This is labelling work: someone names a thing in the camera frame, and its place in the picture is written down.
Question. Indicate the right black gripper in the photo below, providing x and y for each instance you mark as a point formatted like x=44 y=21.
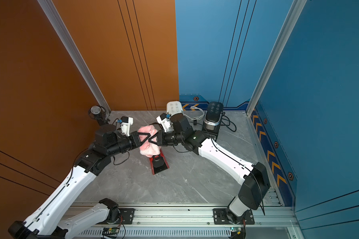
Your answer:
x=160 y=135

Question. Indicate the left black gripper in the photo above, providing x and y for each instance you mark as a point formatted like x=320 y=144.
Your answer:
x=134 y=137

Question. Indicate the pink towel cloth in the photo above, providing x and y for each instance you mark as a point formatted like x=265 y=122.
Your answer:
x=149 y=149

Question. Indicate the red Nespresso coffee machine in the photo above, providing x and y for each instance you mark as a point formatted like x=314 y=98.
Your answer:
x=158 y=163

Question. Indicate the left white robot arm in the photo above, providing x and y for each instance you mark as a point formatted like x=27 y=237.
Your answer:
x=47 y=223

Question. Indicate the white coffee machine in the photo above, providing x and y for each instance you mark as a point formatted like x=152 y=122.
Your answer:
x=174 y=108

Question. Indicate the black coffee machine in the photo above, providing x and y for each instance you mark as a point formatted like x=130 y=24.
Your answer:
x=212 y=119

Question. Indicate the black microphone on tripod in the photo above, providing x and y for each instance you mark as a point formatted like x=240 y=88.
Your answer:
x=99 y=114

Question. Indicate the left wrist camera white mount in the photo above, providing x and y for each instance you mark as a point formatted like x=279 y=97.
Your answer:
x=125 y=124

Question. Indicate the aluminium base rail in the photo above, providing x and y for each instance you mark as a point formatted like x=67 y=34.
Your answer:
x=202 y=215

